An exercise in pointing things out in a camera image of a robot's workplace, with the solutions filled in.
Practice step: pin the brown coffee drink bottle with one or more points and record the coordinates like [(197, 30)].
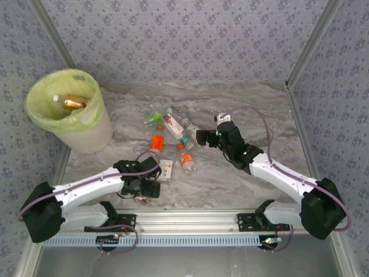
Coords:
[(142, 200)]

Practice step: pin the clear bottle green white label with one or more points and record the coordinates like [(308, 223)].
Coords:
[(190, 125)]

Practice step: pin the clear bottle teal cap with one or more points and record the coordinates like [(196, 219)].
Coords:
[(186, 141)]

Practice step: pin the red white label bottle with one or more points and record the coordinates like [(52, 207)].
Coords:
[(172, 124)]

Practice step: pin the green label plastic bottle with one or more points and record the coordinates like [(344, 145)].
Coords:
[(154, 117)]

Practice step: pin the amber bottle gold red label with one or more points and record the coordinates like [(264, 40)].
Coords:
[(75, 102)]

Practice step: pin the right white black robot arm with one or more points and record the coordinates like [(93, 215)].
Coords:
[(282, 174)]

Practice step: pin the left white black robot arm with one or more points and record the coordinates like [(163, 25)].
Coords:
[(86, 184)]

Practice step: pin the white round trash bin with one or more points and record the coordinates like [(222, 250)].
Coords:
[(89, 138)]

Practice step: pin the green plastic bin liner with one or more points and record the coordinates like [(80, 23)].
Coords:
[(43, 95)]

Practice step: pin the small orange label clear bottle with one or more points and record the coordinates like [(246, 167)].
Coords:
[(185, 158)]

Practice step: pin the white printed label bottle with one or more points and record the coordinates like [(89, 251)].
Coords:
[(166, 170)]

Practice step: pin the large orange label bottle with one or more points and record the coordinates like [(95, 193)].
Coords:
[(156, 142)]

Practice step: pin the small clear bottle brown cap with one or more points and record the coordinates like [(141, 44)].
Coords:
[(159, 126)]

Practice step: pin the small black controller board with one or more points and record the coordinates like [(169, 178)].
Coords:
[(272, 240), (105, 240)]

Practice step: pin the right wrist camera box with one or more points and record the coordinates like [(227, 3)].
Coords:
[(224, 118)]

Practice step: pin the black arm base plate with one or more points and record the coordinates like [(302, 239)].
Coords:
[(245, 223), (129, 218)]

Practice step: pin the aluminium mounting rail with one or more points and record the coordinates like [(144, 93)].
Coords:
[(187, 220)]

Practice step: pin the aluminium table side rail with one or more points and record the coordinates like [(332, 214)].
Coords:
[(301, 130), (64, 164)]

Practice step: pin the aluminium frame post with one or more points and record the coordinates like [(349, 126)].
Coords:
[(52, 31), (314, 40)]

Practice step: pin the aluminium frame leg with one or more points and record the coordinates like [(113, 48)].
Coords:
[(344, 256), (27, 256)]

